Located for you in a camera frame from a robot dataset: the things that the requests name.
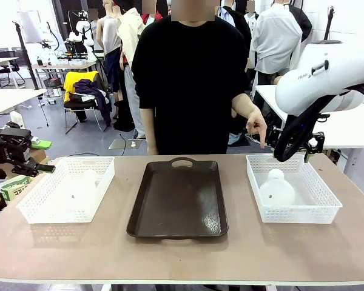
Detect grey floor socket plate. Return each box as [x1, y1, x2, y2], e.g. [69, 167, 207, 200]
[109, 138, 144, 150]

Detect person's left hand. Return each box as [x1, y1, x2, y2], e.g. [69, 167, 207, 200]
[245, 108, 268, 149]

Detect brown cardboard box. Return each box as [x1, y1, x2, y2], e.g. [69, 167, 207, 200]
[29, 147, 50, 167]

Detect white plastic canister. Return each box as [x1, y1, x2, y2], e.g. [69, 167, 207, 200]
[10, 110, 25, 129]

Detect person's black shirt torso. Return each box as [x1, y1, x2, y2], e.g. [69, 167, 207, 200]
[130, 15, 249, 155]

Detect person's left forearm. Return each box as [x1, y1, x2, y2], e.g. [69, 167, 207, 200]
[231, 92, 259, 118]

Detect white table with rounded edge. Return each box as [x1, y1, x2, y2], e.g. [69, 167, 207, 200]
[0, 88, 48, 118]

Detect white perforated plastic basket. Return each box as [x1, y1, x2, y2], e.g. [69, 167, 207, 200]
[16, 156, 116, 225]
[245, 154, 343, 224]

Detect black camera tripod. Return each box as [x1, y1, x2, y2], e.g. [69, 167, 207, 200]
[323, 5, 342, 43]

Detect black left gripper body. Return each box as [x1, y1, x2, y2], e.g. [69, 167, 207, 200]
[0, 127, 33, 166]

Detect yellow garment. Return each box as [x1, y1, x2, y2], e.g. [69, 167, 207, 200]
[63, 71, 99, 103]

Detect black office chair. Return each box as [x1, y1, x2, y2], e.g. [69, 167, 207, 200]
[0, 47, 26, 89]

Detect mannequin in white tank top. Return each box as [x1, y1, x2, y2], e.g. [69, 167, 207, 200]
[96, 0, 124, 102]

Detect dark brown serving tray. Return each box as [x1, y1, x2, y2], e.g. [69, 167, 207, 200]
[126, 156, 229, 241]

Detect black metal frame chair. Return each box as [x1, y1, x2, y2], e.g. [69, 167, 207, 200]
[63, 71, 110, 135]

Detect black corrugated cable hose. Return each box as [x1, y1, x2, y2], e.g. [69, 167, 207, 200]
[274, 82, 364, 162]

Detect green and white carton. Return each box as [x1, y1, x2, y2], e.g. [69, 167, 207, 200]
[0, 175, 32, 202]

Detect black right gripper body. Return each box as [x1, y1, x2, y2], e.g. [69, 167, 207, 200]
[283, 114, 317, 150]

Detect wooden background desk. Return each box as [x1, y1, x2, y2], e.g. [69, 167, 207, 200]
[31, 59, 98, 80]

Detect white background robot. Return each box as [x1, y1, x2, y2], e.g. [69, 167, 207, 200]
[68, 10, 95, 47]

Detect black light stand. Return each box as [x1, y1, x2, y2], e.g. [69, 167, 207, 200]
[12, 21, 40, 90]

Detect person's right forearm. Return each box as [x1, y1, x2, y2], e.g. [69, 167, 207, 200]
[139, 107, 158, 149]

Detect white plastic conical flask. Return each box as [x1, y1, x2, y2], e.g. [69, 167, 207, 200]
[258, 169, 296, 206]

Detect dark purple garment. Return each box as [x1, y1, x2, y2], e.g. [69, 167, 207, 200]
[73, 78, 113, 127]

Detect white softbox panel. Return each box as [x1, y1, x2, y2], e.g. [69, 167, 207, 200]
[17, 10, 46, 44]

